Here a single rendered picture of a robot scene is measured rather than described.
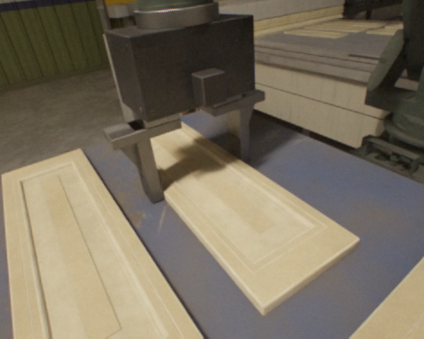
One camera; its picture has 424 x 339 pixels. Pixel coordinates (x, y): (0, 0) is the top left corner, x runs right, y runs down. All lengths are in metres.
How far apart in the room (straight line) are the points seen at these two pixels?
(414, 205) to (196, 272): 0.40
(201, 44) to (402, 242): 0.44
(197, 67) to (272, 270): 0.33
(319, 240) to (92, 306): 0.33
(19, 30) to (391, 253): 6.81
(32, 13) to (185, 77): 6.52
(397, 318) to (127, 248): 0.37
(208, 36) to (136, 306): 0.41
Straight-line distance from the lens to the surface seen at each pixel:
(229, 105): 0.60
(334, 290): 0.47
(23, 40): 6.96
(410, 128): 1.49
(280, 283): 0.44
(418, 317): 0.45
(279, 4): 3.74
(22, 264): 0.58
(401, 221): 0.59
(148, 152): 0.55
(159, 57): 0.47
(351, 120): 2.39
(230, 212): 0.54
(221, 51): 0.52
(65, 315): 0.48
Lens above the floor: 1.41
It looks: 30 degrees down
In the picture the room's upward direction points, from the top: 6 degrees counter-clockwise
